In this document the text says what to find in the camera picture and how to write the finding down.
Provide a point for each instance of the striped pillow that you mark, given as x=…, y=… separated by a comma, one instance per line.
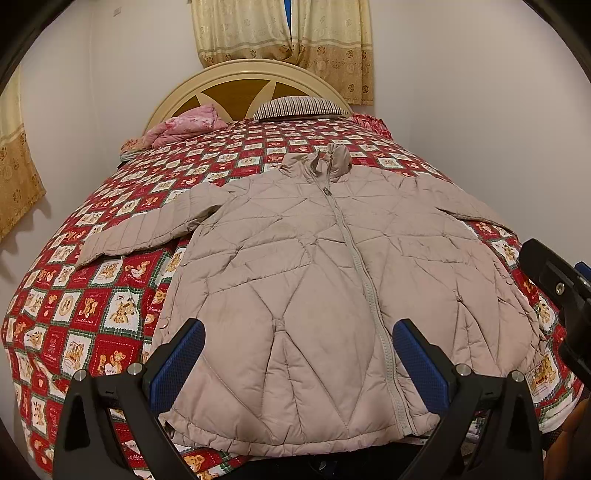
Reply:
x=296, y=106

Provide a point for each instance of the beige patterned window curtain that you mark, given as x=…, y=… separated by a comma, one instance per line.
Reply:
x=332, y=39

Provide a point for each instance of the red teddy-bear patchwork bedspread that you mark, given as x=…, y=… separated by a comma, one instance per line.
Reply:
x=101, y=316

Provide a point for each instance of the beige quilted puffer jacket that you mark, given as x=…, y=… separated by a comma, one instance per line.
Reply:
x=299, y=275

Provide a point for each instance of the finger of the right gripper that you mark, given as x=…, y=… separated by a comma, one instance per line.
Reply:
x=538, y=263
x=583, y=269

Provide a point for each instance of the red cloth by pillow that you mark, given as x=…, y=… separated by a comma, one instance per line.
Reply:
x=372, y=123

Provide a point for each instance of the cream and brown headboard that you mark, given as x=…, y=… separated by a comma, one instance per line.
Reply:
x=237, y=88

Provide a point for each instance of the beige curtain at left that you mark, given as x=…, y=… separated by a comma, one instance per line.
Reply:
x=20, y=184

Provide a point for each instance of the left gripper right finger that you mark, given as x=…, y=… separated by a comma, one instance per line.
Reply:
x=488, y=428

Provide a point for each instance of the pink folded blanket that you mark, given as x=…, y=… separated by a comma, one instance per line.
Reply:
x=196, y=121

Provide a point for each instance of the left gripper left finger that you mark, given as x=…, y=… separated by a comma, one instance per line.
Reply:
x=87, y=446

